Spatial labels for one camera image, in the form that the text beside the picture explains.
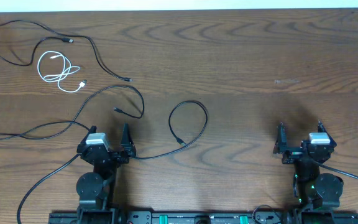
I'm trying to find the black left camera cable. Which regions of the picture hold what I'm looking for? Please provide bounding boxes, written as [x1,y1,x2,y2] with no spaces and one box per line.
[16,152,82,224]

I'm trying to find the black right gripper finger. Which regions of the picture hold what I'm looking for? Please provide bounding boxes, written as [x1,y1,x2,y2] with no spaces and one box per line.
[273,123,288,154]
[317,120,332,139]

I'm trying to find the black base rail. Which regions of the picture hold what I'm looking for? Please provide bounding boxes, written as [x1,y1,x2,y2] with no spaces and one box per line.
[48,206,358,224]

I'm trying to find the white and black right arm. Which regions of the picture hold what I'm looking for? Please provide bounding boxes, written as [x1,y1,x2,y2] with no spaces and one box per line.
[273,122,343,223]

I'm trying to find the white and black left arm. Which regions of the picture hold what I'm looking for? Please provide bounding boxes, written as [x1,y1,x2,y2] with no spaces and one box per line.
[76,124,136,224]

